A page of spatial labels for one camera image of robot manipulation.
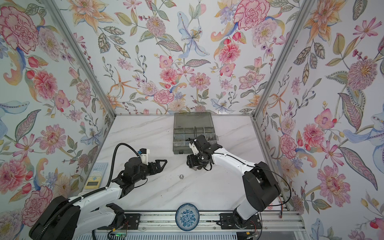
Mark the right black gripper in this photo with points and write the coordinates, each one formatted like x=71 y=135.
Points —
x=191 y=159

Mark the grey compartment organizer box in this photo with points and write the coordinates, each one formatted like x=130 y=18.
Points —
x=188 y=126

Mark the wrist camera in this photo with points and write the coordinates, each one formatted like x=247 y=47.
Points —
x=193 y=148
x=144 y=155

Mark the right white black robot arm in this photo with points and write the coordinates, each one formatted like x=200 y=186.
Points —
x=260 y=184

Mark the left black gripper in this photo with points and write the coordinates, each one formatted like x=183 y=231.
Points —
x=157 y=166

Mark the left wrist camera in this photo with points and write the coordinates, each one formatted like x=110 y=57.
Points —
x=144 y=155

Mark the yellow grey calculator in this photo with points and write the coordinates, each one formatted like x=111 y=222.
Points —
x=96 y=176

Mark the blue patterned ceramic plate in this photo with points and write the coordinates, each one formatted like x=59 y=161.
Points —
x=187 y=217

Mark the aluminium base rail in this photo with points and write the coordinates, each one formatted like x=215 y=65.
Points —
x=212 y=221

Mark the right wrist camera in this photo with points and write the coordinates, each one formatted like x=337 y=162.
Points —
x=193 y=148

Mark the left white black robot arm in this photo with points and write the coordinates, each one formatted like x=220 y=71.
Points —
x=65 y=219

